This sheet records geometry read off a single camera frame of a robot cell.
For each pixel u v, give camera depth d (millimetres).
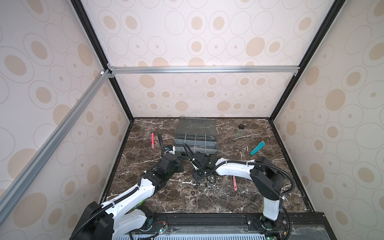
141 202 796
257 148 1027
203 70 919
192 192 833
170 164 620
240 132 1048
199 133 1119
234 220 753
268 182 480
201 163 697
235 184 853
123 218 544
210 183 857
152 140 1081
